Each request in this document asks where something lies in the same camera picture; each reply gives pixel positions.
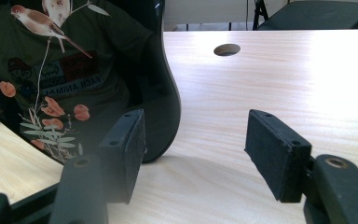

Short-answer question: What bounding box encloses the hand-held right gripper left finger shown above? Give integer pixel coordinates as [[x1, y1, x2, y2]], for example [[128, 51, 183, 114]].
[[99, 108, 147, 205]]

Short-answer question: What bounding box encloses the black floral cloth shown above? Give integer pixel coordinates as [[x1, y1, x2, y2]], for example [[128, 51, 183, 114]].
[[0, 0, 182, 164]]

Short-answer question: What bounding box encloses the black folding chair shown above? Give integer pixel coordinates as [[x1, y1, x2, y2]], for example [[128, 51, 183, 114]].
[[252, 0, 358, 32]]

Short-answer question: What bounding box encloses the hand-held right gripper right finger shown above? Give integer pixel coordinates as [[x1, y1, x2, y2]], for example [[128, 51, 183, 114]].
[[244, 109, 312, 203]]

